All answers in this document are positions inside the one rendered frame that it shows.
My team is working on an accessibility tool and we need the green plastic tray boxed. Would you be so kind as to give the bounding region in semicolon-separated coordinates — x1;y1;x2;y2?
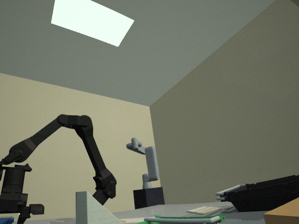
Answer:
135;214;226;224

